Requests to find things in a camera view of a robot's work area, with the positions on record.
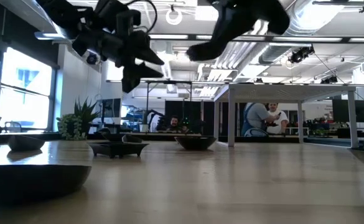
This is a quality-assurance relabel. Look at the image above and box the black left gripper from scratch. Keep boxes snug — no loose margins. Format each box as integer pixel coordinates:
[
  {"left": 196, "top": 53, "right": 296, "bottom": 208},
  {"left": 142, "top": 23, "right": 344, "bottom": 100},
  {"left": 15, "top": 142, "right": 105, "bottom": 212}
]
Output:
[{"left": 72, "top": 29, "right": 165, "bottom": 93}]

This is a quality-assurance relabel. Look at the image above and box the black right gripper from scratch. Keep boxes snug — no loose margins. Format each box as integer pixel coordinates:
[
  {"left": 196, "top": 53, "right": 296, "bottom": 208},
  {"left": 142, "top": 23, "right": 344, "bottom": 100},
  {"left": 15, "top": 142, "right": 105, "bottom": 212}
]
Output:
[{"left": 187, "top": 30, "right": 233, "bottom": 62}]

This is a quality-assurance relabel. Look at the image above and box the black teardrop mini plate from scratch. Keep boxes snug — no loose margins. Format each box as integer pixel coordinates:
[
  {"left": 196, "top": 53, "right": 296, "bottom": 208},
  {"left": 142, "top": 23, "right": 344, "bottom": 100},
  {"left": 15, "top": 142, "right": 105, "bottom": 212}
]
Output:
[
  {"left": 0, "top": 164, "right": 93, "bottom": 205},
  {"left": 121, "top": 134, "right": 144, "bottom": 144},
  {"left": 7, "top": 134, "right": 45, "bottom": 152}
]

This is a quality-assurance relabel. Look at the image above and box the black square mini plate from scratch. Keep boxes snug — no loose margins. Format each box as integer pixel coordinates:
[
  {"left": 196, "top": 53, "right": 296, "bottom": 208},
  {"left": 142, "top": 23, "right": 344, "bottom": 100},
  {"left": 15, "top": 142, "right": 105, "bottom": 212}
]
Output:
[{"left": 87, "top": 141, "right": 150, "bottom": 159}]

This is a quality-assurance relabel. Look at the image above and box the white ceiling pipe bundle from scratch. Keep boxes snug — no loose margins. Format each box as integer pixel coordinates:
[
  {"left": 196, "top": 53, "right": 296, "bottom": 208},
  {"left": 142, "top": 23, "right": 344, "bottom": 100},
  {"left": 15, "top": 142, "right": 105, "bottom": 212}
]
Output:
[{"left": 214, "top": 21, "right": 271, "bottom": 71}]

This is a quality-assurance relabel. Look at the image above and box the black monitor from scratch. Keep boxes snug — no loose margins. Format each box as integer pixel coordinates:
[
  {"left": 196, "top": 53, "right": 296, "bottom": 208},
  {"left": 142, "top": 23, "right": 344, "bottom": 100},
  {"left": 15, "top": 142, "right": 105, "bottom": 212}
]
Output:
[
  {"left": 332, "top": 99, "right": 364, "bottom": 123},
  {"left": 100, "top": 98, "right": 122, "bottom": 119}
]

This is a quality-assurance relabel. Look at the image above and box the black partition panel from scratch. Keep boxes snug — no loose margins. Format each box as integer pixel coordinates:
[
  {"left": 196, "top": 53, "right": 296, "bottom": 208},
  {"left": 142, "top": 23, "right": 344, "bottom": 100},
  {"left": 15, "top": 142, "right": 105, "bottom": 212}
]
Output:
[{"left": 164, "top": 100, "right": 215, "bottom": 137}]

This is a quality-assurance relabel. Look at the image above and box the person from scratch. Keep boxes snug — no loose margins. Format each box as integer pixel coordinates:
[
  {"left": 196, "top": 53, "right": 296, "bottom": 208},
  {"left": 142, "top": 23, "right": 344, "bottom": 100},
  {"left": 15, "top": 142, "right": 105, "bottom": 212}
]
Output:
[
  {"left": 156, "top": 114, "right": 189, "bottom": 132},
  {"left": 265, "top": 102, "right": 290, "bottom": 135},
  {"left": 242, "top": 102, "right": 281, "bottom": 138}
]

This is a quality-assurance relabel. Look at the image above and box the green succulent plant in pot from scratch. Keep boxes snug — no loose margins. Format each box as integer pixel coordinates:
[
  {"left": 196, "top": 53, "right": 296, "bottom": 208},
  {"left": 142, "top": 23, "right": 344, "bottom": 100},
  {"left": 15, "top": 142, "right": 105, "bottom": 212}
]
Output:
[{"left": 56, "top": 97, "right": 101, "bottom": 146}]

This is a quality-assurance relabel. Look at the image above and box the black ceiling device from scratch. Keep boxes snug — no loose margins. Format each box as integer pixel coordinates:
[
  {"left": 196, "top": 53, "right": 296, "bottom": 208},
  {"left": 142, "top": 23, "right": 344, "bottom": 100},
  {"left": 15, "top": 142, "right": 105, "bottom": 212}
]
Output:
[{"left": 289, "top": 45, "right": 315, "bottom": 65}]

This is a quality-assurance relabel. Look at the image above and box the long overhead light bar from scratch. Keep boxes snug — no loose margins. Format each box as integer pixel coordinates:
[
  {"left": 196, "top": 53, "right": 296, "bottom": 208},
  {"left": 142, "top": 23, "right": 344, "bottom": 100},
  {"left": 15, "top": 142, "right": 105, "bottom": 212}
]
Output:
[{"left": 34, "top": 30, "right": 364, "bottom": 44}]

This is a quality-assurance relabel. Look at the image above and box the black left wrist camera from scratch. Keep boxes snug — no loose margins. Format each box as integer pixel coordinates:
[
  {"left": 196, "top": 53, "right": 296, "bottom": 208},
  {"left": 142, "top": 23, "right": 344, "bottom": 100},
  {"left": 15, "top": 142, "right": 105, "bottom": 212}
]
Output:
[{"left": 115, "top": 8, "right": 142, "bottom": 40}]

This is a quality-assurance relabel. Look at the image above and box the black ceiling camera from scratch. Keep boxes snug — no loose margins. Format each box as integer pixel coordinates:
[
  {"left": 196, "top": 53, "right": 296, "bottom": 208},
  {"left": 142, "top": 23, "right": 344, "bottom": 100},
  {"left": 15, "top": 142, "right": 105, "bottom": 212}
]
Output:
[{"left": 86, "top": 51, "right": 99, "bottom": 65}]

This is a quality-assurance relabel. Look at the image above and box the white cable ring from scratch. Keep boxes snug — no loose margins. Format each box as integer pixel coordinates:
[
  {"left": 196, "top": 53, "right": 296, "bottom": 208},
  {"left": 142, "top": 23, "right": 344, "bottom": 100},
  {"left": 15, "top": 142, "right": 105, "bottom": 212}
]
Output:
[{"left": 165, "top": 7, "right": 184, "bottom": 26}]

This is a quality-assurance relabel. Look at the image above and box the black aluminium rig frame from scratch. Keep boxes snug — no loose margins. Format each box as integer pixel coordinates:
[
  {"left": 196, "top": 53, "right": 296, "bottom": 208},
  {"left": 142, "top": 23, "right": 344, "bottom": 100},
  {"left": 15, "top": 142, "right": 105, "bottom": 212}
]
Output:
[{"left": 85, "top": 131, "right": 307, "bottom": 144}]

